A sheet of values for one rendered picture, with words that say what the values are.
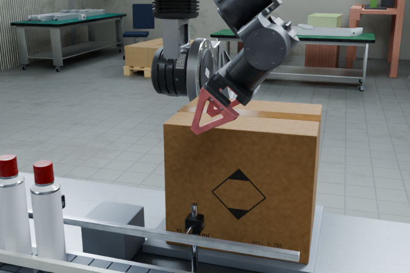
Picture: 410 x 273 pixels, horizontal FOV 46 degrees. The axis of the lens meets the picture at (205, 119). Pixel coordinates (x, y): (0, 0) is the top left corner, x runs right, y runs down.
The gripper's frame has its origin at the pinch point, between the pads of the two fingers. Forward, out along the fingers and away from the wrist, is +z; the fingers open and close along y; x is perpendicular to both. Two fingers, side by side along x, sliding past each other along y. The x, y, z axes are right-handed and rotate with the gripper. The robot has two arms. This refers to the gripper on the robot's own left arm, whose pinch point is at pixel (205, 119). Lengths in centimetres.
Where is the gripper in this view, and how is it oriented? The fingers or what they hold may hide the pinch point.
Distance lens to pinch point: 78.8
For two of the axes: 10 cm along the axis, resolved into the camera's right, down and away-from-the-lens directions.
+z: -6.1, 6.9, 3.8
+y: -2.6, 2.9, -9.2
